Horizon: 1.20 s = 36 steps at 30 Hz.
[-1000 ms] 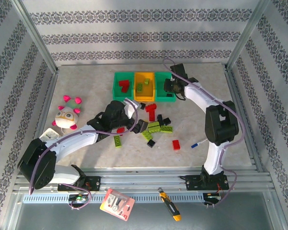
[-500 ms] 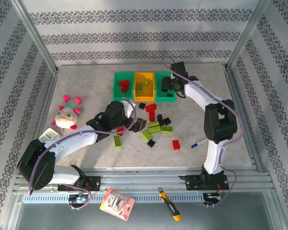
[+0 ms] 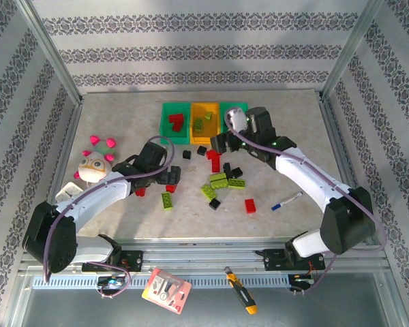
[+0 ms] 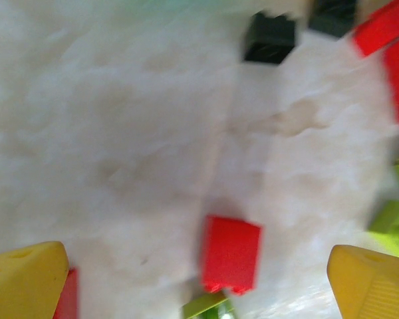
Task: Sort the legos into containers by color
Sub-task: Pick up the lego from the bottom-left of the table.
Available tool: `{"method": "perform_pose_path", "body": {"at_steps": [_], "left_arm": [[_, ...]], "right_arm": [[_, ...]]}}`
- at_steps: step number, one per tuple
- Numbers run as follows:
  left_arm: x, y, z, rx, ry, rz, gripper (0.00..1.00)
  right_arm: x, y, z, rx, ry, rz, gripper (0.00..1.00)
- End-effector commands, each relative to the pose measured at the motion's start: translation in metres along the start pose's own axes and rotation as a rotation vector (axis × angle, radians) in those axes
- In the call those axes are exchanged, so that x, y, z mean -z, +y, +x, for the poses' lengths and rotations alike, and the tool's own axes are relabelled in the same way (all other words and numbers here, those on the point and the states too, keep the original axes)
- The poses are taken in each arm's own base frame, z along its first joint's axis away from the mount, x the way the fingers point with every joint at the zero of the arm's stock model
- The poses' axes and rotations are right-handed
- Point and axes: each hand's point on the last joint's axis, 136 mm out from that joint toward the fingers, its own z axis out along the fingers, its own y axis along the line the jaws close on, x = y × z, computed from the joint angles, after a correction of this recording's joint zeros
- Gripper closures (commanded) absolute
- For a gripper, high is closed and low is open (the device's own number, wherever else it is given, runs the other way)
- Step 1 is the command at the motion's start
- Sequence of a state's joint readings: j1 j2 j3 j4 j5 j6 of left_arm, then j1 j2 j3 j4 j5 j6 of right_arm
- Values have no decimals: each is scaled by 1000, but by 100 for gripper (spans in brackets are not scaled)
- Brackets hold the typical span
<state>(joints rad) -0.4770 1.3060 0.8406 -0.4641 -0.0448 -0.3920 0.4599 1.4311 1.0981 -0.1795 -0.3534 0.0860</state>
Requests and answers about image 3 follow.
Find yellow plastic bin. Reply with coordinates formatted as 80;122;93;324
190;102;222;144

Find red L-shaped lego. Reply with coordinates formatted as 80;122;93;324
205;149;224;173
168;113;187;134

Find green plastic bin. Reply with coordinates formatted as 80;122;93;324
160;102;192;144
219;101;250;138

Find white marker blue cap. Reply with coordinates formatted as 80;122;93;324
271;191;303;211

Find white plush toy pink spikes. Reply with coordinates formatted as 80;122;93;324
73;134;117;182

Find white square alarm clock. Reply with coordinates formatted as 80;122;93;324
55;181;83;205

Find red blister pack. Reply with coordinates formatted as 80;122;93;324
141;268;193;315

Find small electronics board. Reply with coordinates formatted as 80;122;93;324
95;275;127;291
288;273;315;291

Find yellow black utility knife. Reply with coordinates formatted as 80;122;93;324
224;266;259;315

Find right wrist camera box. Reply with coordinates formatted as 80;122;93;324
228;108;249;132

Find aluminium side rail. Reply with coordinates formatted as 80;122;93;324
318;95;379;246
32;97;85;248

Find aluminium frame rail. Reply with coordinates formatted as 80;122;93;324
18;238;391;273

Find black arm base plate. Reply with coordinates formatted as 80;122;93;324
81;249;145;273
261;248;327;273

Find grey slotted cable duct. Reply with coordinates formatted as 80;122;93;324
30;275;290;290

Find aluminium frame post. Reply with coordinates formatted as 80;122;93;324
318;0;387;102
15;0;86;105

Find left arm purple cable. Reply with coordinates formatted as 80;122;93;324
42;135;177;299

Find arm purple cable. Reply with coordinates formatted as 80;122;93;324
224;106;389;297
42;135;177;299

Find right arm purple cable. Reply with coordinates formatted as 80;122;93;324
224;106;389;297

